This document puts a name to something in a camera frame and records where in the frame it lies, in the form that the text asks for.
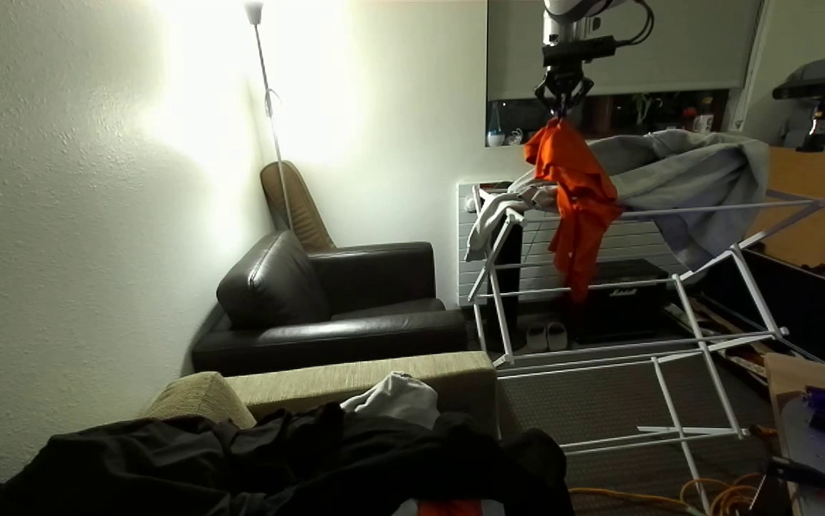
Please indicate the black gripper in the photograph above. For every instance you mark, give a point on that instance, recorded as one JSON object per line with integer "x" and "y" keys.
{"x": 566, "y": 82}

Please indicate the orange shirt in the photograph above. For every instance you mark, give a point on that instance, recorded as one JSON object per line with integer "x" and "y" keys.
{"x": 583, "y": 193}

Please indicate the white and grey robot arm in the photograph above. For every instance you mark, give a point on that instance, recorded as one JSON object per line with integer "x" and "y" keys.
{"x": 581, "y": 19}

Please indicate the grey cloth on rack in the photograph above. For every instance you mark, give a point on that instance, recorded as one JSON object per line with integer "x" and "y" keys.
{"x": 675, "y": 167}

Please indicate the white metal drying rack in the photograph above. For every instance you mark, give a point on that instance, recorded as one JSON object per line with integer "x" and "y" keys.
{"x": 519, "y": 366}

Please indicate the light grey shirt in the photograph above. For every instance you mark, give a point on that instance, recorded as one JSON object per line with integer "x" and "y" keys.
{"x": 396, "y": 398}

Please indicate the black guitar amplifier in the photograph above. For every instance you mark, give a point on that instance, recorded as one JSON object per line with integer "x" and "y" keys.
{"x": 625, "y": 306}

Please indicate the pair of slippers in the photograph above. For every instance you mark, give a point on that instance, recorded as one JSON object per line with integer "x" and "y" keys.
{"x": 545, "y": 337}

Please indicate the brown cushion behind armchair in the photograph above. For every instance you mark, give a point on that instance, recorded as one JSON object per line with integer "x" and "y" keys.
{"x": 294, "y": 206}

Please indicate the beige fabric couch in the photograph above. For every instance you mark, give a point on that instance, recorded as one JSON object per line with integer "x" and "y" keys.
{"x": 465, "y": 385}

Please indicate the white floor lamp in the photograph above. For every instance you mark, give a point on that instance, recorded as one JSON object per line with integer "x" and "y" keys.
{"x": 257, "y": 16}

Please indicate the black leather armchair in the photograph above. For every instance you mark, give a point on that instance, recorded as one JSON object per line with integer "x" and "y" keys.
{"x": 286, "y": 307}

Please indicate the red and white garment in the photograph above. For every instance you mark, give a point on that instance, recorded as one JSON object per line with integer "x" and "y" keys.
{"x": 452, "y": 509}

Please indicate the pile of black clothes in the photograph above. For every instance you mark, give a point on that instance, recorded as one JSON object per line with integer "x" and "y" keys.
{"x": 324, "y": 462}

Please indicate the white wall radiator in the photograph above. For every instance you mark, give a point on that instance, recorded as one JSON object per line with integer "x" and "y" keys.
{"x": 482, "y": 214}

